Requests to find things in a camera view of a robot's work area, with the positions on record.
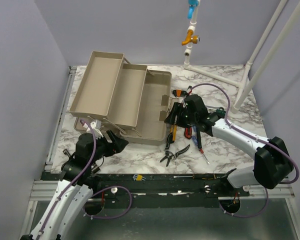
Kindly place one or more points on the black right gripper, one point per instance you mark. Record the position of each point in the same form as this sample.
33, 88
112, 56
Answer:
176, 109

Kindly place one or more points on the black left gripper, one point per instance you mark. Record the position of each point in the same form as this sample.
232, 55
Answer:
117, 145

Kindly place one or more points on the red black utility knife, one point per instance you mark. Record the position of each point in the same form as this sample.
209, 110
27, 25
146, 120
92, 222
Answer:
188, 133

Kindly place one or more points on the grey black wire stripper pliers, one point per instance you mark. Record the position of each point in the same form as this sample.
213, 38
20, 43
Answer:
170, 155

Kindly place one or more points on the black-handled claw hammer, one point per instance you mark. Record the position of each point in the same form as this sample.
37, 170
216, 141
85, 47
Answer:
199, 140

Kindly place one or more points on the translucent grey-brown toolbox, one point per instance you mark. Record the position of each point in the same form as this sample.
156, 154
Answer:
129, 99

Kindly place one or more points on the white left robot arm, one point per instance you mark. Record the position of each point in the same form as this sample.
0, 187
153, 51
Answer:
73, 190

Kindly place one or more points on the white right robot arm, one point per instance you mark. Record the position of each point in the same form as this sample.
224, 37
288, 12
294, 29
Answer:
270, 156

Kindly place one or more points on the yellow black utility knife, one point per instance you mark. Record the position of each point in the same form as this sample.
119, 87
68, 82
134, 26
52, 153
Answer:
173, 133

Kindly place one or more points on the blue red screwdriver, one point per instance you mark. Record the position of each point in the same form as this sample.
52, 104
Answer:
194, 140

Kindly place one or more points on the yellow hex key set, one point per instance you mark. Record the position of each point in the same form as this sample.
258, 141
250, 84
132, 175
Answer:
138, 177

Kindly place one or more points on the chrome ratchet wrench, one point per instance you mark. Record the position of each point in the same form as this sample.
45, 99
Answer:
212, 108

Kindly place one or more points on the green tape measure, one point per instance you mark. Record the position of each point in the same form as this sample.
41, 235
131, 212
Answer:
221, 111

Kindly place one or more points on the orange brass tap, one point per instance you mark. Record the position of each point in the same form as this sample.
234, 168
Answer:
190, 38

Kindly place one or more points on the black metal base rail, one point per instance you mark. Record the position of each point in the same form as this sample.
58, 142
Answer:
163, 190

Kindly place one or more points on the aluminium extrusion frame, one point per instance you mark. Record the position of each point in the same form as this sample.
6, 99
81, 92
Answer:
43, 190

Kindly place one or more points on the blue valve handle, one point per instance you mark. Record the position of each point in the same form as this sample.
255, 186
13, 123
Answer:
192, 4

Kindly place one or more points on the white PVC pipe frame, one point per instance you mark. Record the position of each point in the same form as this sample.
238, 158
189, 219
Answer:
245, 85

